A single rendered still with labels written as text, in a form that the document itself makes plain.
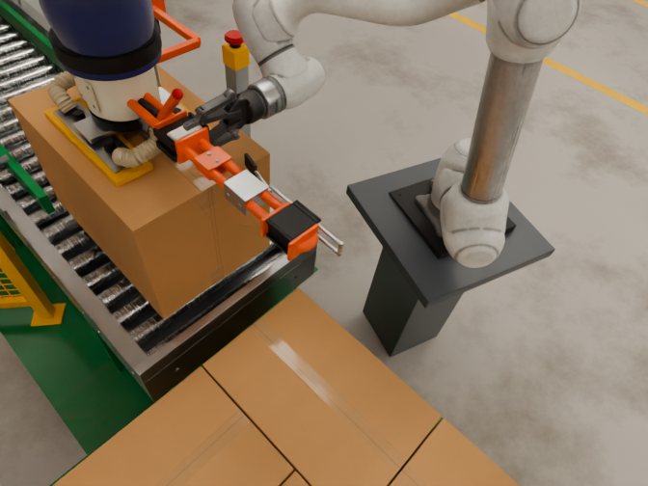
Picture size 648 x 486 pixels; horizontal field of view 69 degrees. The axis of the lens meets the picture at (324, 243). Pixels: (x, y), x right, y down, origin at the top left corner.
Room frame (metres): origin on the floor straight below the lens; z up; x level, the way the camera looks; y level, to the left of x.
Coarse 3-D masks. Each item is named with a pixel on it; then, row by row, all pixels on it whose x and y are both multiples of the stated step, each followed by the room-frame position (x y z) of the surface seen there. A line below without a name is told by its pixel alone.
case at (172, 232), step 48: (48, 96) 1.01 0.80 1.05; (192, 96) 1.10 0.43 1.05; (48, 144) 0.84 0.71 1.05; (240, 144) 0.94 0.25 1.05; (96, 192) 0.70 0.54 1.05; (144, 192) 0.72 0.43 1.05; (192, 192) 0.74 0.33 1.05; (96, 240) 0.81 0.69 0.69; (144, 240) 0.62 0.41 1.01; (192, 240) 0.71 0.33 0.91; (240, 240) 0.83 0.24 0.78; (144, 288) 0.65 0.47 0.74; (192, 288) 0.69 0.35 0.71
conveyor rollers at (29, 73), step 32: (0, 32) 2.07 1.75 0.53; (0, 64) 1.81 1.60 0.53; (32, 64) 1.85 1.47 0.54; (0, 96) 1.57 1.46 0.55; (0, 128) 1.39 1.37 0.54; (32, 160) 1.23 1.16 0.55; (64, 224) 0.96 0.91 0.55; (96, 256) 0.85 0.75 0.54; (256, 256) 0.95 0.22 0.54; (128, 288) 0.75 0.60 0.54; (128, 320) 0.65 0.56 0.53; (160, 320) 0.65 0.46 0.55; (192, 320) 0.67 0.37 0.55
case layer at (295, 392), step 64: (320, 320) 0.74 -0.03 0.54; (192, 384) 0.47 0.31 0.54; (256, 384) 0.50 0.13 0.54; (320, 384) 0.53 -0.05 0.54; (384, 384) 0.56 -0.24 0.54; (128, 448) 0.28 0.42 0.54; (192, 448) 0.30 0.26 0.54; (256, 448) 0.33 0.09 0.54; (320, 448) 0.35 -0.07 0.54; (384, 448) 0.38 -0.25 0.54; (448, 448) 0.40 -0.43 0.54
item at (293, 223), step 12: (288, 204) 0.62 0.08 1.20; (276, 216) 0.58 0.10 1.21; (288, 216) 0.58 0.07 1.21; (300, 216) 0.59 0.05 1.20; (264, 228) 0.57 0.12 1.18; (276, 228) 0.55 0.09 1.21; (288, 228) 0.56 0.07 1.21; (300, 228) 0.56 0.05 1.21; (312, 228) 0.57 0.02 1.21; (276, 240) 0.56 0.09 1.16; (288, 240) 0.53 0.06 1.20; (300, 240) 0.54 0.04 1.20; (288, 252) 0.52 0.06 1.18; (300, 252) 0.54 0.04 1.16
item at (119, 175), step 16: (48, 112) 0.93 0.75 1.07; (80, 112) 0.91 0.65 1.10; (64, 128) 0.87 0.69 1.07; (80, 144) 0.83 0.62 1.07; (96, 144) 0.83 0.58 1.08; (112, 144) 0.82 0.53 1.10; (128, 144) 0.85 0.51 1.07; (96, 160) 0.78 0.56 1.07; (112, 160) 0.79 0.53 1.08; (112, 176) 0.74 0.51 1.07; (128, 176) 0.75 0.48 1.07
